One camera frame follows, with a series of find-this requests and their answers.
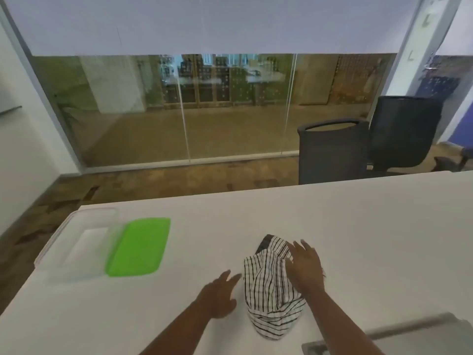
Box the person's left hand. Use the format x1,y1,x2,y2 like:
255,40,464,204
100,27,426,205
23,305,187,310
192,269,243,320

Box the person's right hand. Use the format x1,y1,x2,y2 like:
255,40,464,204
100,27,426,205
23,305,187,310
285,238,328,298

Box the black white striped cloth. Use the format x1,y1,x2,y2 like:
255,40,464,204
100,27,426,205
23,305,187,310
242,234,308,341

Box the green plastic lid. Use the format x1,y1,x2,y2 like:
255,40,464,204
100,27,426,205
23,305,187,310
104,217,172,278

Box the clear plastic container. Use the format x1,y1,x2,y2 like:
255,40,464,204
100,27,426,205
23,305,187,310
34,207,121,284

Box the person's right forearm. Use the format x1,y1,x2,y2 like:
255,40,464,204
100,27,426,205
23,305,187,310
304,288,387,355

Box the person's left forearm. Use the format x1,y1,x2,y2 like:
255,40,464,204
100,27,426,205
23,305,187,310
138,301,216,355

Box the black office chair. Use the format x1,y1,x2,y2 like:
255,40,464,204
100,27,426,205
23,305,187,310
366,95,473,178

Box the wooden shelving unit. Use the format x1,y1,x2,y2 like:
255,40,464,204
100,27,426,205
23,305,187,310
159,54,296,108

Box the green potted plant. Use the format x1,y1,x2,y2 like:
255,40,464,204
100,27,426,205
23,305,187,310
54,91,80,145

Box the whiteboard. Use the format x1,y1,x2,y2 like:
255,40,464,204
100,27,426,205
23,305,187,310
0,18,23,116

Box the black mesh chair with handle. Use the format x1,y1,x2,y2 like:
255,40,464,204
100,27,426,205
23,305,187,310
297,118,371,186

